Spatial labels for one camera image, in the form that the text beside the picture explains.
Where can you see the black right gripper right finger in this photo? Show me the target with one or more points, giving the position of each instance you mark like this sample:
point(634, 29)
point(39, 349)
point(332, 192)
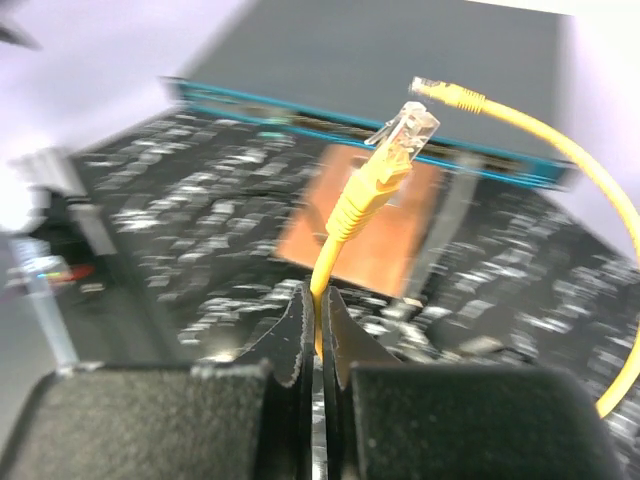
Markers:
point(386, 419)

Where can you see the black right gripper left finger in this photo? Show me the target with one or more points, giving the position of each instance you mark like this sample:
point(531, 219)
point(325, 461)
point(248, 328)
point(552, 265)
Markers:
point(247, 419)

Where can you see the teal network switch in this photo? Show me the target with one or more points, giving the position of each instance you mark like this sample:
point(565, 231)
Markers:
point(338, 70)

